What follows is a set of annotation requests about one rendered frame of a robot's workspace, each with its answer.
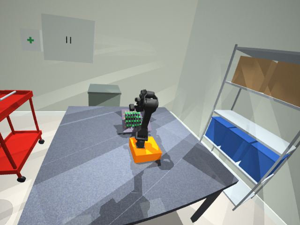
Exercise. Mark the pale lilac switch panel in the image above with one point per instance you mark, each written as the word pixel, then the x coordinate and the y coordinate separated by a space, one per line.
pixel 131 120

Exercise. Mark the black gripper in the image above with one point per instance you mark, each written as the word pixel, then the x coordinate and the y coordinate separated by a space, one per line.
pixel 137 107

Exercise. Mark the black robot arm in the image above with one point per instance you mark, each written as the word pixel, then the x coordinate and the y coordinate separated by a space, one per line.
pixel 150 106

